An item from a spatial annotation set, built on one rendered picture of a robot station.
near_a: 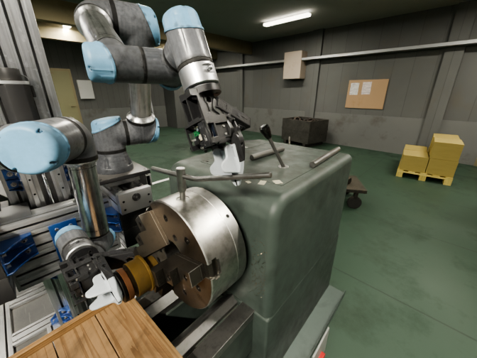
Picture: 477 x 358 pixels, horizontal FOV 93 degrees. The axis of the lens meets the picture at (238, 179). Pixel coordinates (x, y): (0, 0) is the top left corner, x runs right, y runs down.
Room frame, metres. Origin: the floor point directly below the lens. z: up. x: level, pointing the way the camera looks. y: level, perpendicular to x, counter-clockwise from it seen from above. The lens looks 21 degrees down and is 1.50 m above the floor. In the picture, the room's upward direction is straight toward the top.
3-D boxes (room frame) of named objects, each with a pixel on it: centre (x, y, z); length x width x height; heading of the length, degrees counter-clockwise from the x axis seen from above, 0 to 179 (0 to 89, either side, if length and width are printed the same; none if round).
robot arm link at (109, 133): (0.98, 0.56, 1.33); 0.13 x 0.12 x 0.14; 124
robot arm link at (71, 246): (0.50, 0.43, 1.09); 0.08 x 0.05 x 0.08; 137
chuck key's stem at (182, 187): (0.52, 0.14, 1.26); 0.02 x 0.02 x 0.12
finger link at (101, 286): (0.37, 0.30, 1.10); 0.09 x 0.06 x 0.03; 47
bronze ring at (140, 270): (0.42, 0.24, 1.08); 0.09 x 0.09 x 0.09; 48
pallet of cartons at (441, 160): (4.20, -3.63, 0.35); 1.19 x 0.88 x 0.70; 137
